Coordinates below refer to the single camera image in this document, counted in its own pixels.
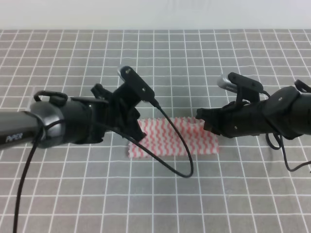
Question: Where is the pink wavy striped towel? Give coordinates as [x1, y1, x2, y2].
[138, 117, 219, 157]

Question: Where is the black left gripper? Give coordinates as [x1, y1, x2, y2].
[87, 83, 146, 143]

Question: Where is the grey grid tablecloth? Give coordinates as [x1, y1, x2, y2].
[0, 29, 311, 233]

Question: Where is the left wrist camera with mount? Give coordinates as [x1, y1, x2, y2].
[118, 66, 158, 107]

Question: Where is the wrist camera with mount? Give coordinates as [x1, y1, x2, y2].
[118, 66, 158, 107]
[217, 72, 264, 103]

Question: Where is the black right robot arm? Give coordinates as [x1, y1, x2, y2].
[196, 80, 311, 140]

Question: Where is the black right camera cable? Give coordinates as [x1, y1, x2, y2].
[259, 91, 311, 173]

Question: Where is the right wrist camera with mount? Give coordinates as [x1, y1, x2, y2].
[217, 72, 264, 103]

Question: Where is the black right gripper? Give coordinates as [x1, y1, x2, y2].
[195, 101, 265, 138]

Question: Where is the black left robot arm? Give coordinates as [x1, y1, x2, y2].
[0, 83, 146, 149]

